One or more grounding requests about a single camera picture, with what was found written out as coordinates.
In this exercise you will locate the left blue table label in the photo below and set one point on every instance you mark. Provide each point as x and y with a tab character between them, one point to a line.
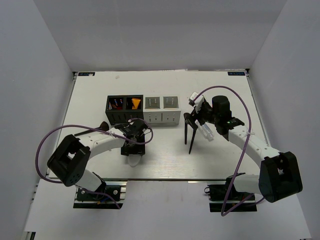
86	74

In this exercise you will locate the large powder brush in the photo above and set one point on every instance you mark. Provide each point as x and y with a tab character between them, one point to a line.
104	126

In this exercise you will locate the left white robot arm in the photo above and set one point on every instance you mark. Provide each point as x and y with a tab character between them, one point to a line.
69	161

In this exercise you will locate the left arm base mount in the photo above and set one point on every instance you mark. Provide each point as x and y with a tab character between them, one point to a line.
116	193

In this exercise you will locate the black makeup brush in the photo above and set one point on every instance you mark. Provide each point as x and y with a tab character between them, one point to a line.
186	132
192	140

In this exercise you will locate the white slotted organizer box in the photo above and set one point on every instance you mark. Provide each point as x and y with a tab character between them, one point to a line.
161	109

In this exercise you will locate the clear plastic bottle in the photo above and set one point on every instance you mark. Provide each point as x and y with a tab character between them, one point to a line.
205	130

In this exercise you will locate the blue table label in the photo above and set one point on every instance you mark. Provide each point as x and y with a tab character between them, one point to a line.
236	73
86	74

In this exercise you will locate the right blue table label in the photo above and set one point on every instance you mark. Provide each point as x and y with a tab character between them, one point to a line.
236	73

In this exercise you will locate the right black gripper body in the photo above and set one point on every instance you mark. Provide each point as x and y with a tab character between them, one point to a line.
205	114

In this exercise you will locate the orange cream tube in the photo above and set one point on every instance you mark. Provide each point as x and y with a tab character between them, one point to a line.
136	103

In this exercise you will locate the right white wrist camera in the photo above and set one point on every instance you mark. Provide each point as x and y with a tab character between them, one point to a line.
196	100

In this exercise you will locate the white oval bottle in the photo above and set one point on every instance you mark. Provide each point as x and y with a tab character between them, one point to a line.
133	160

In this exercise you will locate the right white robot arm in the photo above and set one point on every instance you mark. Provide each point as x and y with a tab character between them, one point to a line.
279	176

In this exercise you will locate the black slotted organizer box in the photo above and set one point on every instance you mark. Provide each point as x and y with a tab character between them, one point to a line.
124	112

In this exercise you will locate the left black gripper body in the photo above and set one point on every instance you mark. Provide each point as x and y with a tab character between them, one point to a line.
135	149

